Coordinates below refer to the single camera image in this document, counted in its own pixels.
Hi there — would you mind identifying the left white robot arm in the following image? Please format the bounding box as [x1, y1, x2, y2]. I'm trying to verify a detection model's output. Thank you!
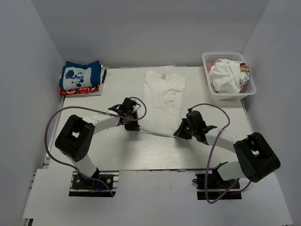
[55, 97, 141, 188]

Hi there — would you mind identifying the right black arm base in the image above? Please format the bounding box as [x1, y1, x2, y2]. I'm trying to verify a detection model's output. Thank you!
[191, 173, 243, 201]

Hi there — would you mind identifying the white t-shirt with colourful print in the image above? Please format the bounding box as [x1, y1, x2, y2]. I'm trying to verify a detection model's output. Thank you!
[206, 59, 250, 94]

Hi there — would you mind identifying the white t-shirt with robot print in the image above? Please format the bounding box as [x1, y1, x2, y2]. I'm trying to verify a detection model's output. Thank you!
[138, 71, 187, 137]

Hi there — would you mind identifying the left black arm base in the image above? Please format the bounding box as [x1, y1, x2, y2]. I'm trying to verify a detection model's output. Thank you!
[69, 171, 119, 198]

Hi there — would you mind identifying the red folded t-shirt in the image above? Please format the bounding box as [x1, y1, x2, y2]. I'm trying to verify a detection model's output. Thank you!
[59, 86, 101, 96]

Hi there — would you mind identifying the blue folded Mickey t-shirt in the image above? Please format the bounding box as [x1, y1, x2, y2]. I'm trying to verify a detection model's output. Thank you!
[59, 61, 102, 91]

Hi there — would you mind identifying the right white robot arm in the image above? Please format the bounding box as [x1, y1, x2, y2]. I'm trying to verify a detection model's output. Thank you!
[174, 111, 281, 188]

